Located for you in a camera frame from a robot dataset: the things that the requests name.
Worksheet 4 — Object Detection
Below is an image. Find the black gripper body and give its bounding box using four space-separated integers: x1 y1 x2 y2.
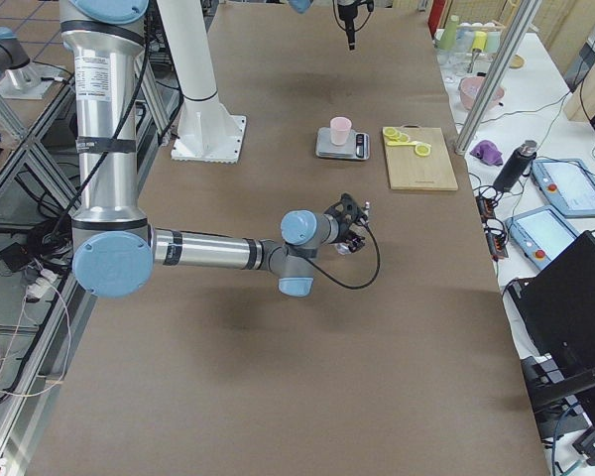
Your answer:
332 0 375 31
323 192 368 255

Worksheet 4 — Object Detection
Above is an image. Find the clear glass sauce bottle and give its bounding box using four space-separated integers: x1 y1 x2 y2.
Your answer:
334 199 372 257

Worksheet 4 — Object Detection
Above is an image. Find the pink plastic cup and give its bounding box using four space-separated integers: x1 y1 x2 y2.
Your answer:
329 116 352 146

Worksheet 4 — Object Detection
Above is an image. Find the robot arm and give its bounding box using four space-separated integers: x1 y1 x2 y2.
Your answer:
287 0 375 52
59 1 374 298

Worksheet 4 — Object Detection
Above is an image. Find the silver kitchen scale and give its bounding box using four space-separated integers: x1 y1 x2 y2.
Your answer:
315 127 371 161

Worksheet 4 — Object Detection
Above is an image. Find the wooden cutting board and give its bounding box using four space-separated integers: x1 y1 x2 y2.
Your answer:
382 126 458 191

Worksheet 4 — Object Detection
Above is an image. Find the yellow plastic knife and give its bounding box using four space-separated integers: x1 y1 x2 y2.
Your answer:
386 141 431 155

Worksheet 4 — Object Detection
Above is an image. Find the lemon slice on right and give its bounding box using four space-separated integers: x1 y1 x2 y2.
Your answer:
414 142 431 157

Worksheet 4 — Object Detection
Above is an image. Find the green tumbler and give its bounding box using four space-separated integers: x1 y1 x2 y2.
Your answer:
436 15 460 52

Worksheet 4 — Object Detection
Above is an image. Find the pink bowl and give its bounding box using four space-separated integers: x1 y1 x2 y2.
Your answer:
458 76 505 111

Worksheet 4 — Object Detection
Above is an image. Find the black power strip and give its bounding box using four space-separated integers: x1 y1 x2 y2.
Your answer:
475 195 509 262

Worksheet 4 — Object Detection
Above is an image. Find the purple cloth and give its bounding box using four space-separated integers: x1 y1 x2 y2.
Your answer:
469 140 503 167

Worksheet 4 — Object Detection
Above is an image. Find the black thermos bottle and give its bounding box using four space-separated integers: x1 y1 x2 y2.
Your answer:
492 140 537 192

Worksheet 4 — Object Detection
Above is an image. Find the blue teach pendant near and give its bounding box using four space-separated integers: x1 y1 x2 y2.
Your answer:
505 205 579 271

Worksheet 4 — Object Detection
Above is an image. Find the blue teach pendant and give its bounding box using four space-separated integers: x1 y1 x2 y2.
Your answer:
505 205 579 271
532 159 595 218

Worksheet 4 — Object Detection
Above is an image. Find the blue teach pendant far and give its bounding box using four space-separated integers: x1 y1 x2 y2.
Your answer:
532 159 595 218

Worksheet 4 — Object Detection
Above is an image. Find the black monitor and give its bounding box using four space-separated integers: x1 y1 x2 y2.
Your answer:
517 231 595 427

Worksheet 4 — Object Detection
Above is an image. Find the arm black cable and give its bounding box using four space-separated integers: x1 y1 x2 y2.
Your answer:
304 222 381 291

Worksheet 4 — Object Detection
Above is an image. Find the aluminium frame post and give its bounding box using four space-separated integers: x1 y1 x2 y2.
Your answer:
454 0 541 156

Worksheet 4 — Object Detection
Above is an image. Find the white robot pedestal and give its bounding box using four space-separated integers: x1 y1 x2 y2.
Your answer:
159 1 247 164

